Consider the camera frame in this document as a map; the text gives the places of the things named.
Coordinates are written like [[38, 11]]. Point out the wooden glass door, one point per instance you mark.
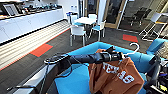
[[90, 6], [115, 11]]

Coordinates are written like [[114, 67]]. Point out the black framed counter appliance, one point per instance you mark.
[[10, 10]]

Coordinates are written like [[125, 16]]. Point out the patterned cushion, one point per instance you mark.
[[164, 50]]

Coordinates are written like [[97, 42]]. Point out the blue corner sofa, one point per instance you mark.
[[75, 81]]

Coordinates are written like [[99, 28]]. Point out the white chair blue seat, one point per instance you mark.
[[100, 26]]

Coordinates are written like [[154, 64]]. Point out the black equipment cart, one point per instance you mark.
[[155, 76]]

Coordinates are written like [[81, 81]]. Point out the white clothes hanger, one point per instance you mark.
[[136, 46]]

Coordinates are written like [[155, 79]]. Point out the orange printed hoodie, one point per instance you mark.
[[113, 78]]

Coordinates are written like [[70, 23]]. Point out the black office chair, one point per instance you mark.
[[138, 16]]

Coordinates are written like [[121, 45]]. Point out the white kitchen counter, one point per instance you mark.
[[26, 25]]

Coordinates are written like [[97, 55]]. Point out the white easel stand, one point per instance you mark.
[[155, 17]]

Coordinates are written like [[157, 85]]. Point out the white round table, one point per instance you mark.
[[85, 20]]

